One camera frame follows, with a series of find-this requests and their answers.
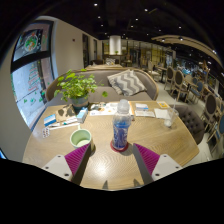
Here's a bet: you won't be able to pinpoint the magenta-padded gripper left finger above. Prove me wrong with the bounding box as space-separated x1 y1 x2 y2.
41 143 92 185

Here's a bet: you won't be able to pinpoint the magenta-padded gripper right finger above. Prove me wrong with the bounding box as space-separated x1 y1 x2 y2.
132 143 184 185

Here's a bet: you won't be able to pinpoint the clear blue-labelled water bottle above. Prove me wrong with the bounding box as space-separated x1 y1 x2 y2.
111 98 133 152

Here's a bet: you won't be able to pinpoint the light green cup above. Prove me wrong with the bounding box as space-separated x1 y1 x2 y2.
69 128 93 150

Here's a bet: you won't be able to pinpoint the blister pack of pills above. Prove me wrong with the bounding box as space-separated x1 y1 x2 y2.
41 126 51 139

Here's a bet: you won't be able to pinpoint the light blue tissue pack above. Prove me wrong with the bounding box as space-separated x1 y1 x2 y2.
76 107 89 124

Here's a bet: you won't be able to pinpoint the white printed sheet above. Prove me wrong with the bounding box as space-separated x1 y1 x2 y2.
134 109 156 118

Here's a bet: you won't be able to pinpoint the small blue box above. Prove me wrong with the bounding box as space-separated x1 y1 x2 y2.
43 113 58 128

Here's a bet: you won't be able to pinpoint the white napkin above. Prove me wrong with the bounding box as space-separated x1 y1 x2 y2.
153 107 171 120

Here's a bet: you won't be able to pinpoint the blue and white leaflet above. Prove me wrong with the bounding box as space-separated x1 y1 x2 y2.
134 102 150 112

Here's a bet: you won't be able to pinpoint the yellow card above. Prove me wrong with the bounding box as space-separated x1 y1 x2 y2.
156 101 170 109

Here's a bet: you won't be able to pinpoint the grey tufted chair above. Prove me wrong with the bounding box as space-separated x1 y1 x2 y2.
174 104 206 146

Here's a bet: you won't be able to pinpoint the white printed papers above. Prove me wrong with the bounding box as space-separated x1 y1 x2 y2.
89 101 134 118

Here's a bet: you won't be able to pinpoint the potted green plant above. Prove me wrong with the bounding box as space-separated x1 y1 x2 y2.
53 68 109 109

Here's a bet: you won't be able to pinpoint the grey curved sofa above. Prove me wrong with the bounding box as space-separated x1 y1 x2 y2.
44 68 160 104

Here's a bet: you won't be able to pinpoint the group of ceiling lights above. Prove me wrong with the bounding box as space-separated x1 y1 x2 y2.
93 1 218 56

